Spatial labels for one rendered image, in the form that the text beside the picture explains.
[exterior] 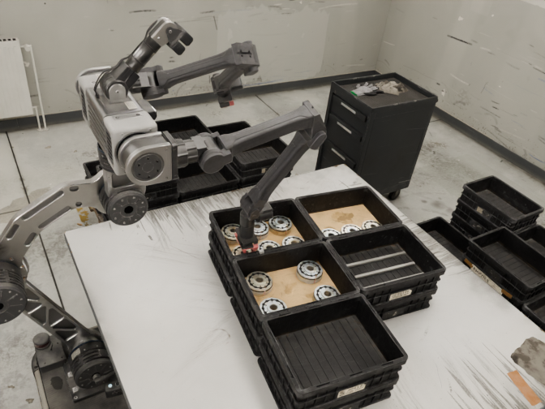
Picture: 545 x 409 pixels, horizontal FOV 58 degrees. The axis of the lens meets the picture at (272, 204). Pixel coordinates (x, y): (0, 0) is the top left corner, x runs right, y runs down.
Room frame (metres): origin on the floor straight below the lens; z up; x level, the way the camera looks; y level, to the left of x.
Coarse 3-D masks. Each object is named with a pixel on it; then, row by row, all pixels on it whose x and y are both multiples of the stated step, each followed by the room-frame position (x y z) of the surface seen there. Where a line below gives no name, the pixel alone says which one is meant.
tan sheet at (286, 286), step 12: (276, 276) 1.41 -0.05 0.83; (288, 276) 1.42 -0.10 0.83; (324, 276) 1.44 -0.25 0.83; (276, 288) 1.34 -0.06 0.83; (288, 288) 1.35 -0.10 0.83; (300, 288) 1.36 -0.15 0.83; (312, 288) 1.37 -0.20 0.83; (336, 288) 1.38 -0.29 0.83; (288, 300) 1.29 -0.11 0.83; (300, 300) 1.30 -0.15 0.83; (312, 300) 1.30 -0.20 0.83
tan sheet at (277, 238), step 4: (292, 224) 1.75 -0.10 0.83; (292, 228) 1.72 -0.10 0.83; (268, 232) 1.67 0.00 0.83; (292, 232) 1.69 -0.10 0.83; (296, 232) 1.69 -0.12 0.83; (268, 236) 1.64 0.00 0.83; (272, 236) 1.65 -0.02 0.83; (276, 236) 1.65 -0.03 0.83; (280, 236) 1.65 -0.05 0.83; (284, 236) 1.66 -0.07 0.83; (300, 236) 1.67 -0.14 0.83; (260, 240) 1.61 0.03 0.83; (264, 240) 1.61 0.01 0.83; (272, 240) 1.62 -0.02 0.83; (276, 240) 1.62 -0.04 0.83; (280, 240) 1.62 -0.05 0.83; (228, 244) 1.55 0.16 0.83; (236, 244) 1.56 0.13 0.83; (280, 244) 1.60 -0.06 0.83; (232, 248) 1.53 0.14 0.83
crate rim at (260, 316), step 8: (288, 248) 1.47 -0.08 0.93; (296, 248) 1.48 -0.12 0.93; (328, 248) 1.50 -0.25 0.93; (248, 256) 1.39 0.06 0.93; (256, 256) 1.40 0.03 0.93; (336, 256) 1.46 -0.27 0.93; (240, 272) 1.31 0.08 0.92; (344, 272) 1.38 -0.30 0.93; (240, 280) 1.27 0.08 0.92; (352, 280) 1.34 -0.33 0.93; (248, 288) 1.23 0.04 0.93; (248, 296) 1.20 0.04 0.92; (336, 296) 1.25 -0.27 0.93; (344, 296) 1.25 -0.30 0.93; (256, 304) 1.16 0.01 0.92; (304, 304) 1.19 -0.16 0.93; (312, 304) 1.19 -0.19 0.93; (256, 312) 1.13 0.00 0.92; (272, 312) 1.13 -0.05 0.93; (280, 312) 1.13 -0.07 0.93
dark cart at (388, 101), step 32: (352, 96) 3.12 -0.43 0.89; (384, 96) 3.26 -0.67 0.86; (416, 96) 3.34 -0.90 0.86; (352, 128) 3.09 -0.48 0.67; (384, 128) 3.04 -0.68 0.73; (416, 128) 3.22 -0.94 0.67; (320, 160) 3.30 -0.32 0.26; (352, 160) 3.03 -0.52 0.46; (384, 160) 3.09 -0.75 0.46; (416, 160) 3.28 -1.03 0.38; (384, 192) 3.15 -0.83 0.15
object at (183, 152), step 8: (168, 136) 1.21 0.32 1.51; (176, 144) 1.18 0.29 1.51; (184, 144) 1.21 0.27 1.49; (192, 144) 1.23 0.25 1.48; (176, 152) 1.17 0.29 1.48; (184, 152) 1.20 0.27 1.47; (192, 152) 1.22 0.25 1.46; (176, 160) 1.17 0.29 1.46; (184, 160) 1.19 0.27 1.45; (192, 160) 1.22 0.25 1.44; (176, 168) 1.17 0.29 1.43; (176, 176) 1.17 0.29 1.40
